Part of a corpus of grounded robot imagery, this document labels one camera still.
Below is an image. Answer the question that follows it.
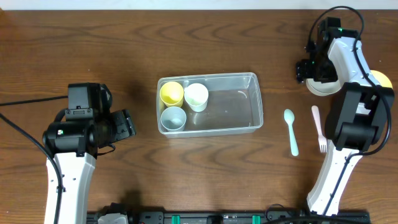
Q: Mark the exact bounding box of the yellow plastic cup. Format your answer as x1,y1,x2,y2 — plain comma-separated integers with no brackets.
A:
160,82,184,107

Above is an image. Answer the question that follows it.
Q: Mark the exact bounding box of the mint green plastic spoon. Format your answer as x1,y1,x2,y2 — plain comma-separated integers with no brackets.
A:
284,109,299,156

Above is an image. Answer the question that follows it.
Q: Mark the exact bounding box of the white plastic bowl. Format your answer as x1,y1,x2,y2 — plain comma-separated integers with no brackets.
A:
306,78,341,96

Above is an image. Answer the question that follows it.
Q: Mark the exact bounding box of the yellow plastic bowl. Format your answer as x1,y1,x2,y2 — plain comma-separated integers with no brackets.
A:
371,70,392,88

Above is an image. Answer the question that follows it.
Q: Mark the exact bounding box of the white plastic cup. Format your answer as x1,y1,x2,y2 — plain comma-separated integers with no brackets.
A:
184,83,209,113

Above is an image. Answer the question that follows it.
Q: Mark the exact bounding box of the clear plastic storage container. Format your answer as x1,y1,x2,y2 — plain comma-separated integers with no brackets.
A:
157,72,264,138

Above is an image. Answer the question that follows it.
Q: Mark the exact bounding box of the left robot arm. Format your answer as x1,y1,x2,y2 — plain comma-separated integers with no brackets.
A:
43,109,136,223

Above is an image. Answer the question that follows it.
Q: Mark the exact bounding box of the pink plastic fork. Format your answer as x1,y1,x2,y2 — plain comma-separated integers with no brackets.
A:
312,105,328,153

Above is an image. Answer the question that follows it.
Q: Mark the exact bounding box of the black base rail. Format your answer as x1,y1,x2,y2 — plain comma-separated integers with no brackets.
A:
86,203,371,224

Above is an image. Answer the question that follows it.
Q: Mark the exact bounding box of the grey-blue plastic cup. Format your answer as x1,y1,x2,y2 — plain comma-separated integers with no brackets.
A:
160,106,187,132

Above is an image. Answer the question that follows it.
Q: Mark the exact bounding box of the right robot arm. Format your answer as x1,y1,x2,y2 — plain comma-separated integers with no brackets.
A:
296,36,394,216

